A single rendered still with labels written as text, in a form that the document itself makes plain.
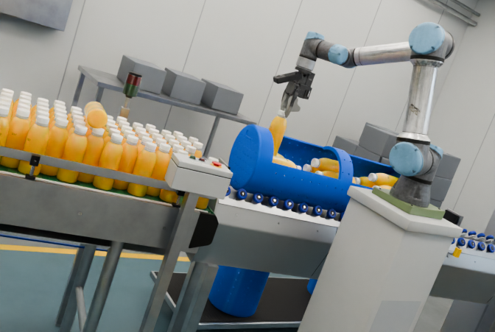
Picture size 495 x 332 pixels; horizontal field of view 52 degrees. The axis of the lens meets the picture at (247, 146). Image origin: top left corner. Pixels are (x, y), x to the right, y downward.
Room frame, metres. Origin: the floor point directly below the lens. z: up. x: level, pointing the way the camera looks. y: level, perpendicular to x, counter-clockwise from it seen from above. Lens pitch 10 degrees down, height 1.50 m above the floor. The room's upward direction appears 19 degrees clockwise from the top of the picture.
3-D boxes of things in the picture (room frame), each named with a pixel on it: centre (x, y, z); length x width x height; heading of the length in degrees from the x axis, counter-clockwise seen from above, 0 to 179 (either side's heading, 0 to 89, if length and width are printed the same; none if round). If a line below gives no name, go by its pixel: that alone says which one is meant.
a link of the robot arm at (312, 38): (2.16, -0.12, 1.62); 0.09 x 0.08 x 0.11; 54
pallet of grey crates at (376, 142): (5.97, -1.63, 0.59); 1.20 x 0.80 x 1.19; 35
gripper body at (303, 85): (2.16, -0.12, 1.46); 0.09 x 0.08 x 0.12; 115
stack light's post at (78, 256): (2.23, 0.57, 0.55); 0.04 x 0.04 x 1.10; 26
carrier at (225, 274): (2.72, -0.21, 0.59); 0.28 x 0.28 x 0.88
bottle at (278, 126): (2.15, -0.09, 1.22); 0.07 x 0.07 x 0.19
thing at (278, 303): (2.99, -0.48, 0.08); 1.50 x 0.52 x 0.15; 125
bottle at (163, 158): (1.82, 0.28, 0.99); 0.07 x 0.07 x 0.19
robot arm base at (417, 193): (1.94, -0.65, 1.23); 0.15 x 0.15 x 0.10
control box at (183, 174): (1.72, 0.13, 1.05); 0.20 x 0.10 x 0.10; 116
